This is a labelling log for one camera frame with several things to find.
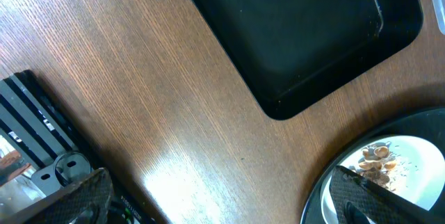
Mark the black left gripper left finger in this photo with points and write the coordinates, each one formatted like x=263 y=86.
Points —
x=84 y=201

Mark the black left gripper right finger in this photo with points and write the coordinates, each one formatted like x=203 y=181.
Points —
x=356 y=198

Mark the nut shells and rice scraps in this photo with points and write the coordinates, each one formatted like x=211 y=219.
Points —
x=381 y=164

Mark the grey plate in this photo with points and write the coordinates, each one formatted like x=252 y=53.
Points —
x=425 y=182

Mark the round black serving tray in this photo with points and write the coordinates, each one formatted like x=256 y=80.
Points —
x=426 y=123

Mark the black rectangular tray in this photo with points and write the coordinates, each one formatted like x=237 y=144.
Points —
x=292 y=53

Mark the black aluminium frame rail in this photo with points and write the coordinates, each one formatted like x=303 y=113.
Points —
x=40 y=133

